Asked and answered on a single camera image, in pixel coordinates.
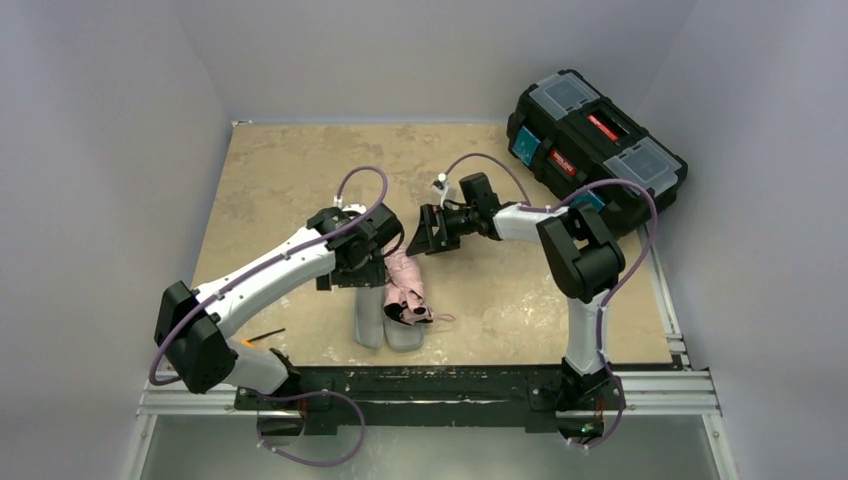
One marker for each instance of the light blue glasses case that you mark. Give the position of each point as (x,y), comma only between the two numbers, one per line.
(372,328)

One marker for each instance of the pink and black folding umbrella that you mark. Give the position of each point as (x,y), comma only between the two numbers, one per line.
(405,301)

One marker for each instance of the aluminium rail frame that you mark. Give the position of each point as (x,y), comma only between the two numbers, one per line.
(649,391)

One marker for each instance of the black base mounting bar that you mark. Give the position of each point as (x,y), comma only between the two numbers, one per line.
(517,396)

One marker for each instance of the orange and black tool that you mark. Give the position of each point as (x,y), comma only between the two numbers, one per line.
(251,342)

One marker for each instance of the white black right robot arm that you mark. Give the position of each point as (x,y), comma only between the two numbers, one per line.
(583,256)

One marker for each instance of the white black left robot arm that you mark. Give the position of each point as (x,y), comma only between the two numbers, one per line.
(195,326)

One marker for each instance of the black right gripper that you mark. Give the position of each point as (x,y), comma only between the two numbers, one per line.
(439,226)

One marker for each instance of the black toolbox with clear lids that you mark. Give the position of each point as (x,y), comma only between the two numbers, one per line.
(568,134)

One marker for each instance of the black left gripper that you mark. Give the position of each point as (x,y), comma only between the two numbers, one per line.
(347,279)

